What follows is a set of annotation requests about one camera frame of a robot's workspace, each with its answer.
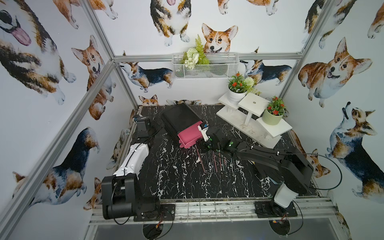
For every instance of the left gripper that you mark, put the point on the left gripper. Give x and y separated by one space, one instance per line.
141 123

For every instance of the black drawer cabinet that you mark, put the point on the black drawer cabinet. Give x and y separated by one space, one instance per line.
178 118

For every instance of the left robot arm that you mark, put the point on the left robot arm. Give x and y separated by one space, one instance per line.
121 193

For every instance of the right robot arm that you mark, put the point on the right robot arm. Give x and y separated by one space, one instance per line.
287 167

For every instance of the red pencil far left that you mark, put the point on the red pencil far left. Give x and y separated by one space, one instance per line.
200 158

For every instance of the white tiered display stand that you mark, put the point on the white tiered display stand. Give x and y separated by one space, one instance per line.
246 116

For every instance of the white pot red flowers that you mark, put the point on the white pot red flowers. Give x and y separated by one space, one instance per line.
239 87

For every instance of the green pot red flowers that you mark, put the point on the green pot red flowers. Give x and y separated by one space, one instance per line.
274 112

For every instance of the green fern white flowers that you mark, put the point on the green fern white flowers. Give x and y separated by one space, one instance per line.
195 56

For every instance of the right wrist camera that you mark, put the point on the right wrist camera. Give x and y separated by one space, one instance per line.
203 128

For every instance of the white wire wall basket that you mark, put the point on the white wire wall basket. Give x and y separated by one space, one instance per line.
222 66

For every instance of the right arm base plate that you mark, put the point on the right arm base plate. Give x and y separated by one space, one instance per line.
269 209

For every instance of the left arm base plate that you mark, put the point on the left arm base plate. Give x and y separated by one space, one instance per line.
163 212

